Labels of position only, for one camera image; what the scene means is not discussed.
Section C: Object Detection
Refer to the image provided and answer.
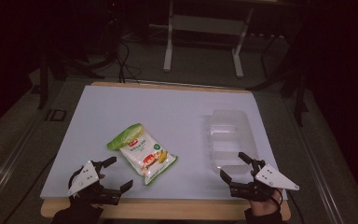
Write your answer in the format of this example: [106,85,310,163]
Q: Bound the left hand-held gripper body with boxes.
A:
[67,160,122,206]

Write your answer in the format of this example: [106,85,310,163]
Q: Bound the white metal stand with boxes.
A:
[162,0,256,79]

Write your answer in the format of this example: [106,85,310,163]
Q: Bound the white table mat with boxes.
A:
[39,85,289,201]

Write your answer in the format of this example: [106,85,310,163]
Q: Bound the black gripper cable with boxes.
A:
[269,188,284,214]

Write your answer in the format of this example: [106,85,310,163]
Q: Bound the black floor socket plate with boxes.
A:
[44,108,67,122]

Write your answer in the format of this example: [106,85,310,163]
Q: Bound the clear plastic container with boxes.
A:
[204,108,259,175]

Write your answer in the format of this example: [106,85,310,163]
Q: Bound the black cables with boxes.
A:
[115,39,143,84]

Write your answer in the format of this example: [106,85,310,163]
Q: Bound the green and white snack bag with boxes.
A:
[106,122,178,187]

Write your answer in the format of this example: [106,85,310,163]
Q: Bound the person's right hand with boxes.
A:
[249,189,283,217]

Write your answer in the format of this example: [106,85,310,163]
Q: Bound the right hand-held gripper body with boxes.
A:
[229,160,300,202]

